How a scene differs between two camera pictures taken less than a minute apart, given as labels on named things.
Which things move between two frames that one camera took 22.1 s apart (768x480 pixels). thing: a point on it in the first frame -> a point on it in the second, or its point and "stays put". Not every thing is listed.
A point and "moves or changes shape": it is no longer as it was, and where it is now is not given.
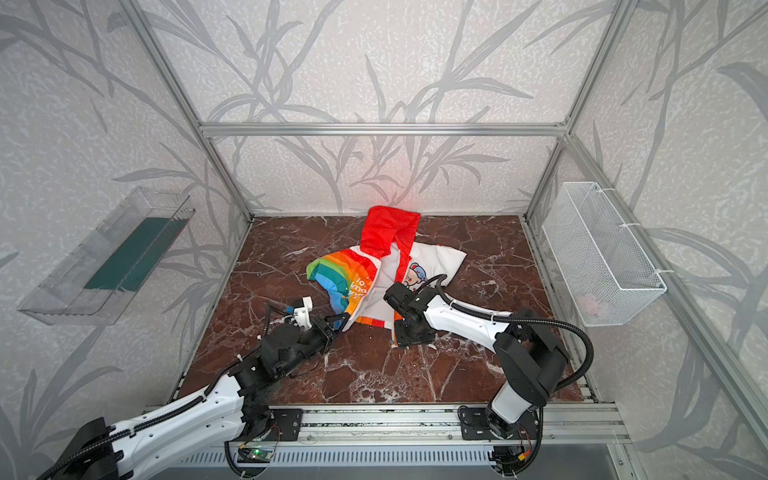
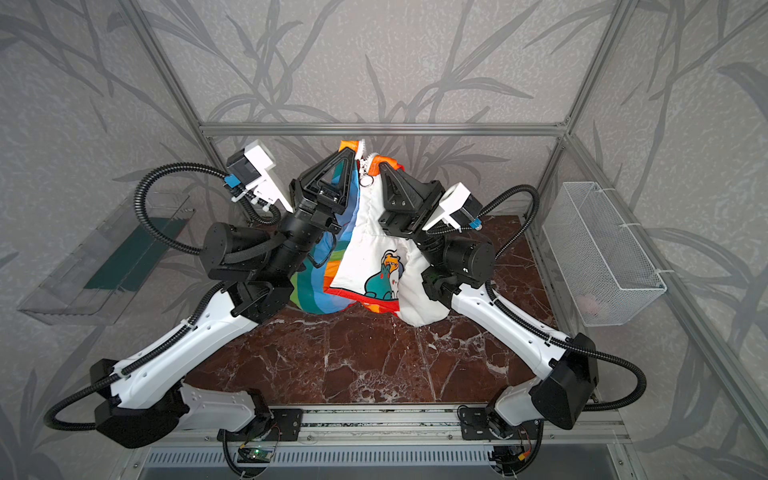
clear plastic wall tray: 97,279 stays put
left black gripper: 327,325 -> 318,197
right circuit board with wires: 508,457 stays put
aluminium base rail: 442,425 stays put
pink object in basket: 588,301 stays put
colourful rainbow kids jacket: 349,284 moves or changes shape
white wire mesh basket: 608,276 stays put
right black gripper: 396,297 -> 405,214
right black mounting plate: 477,424 stays put
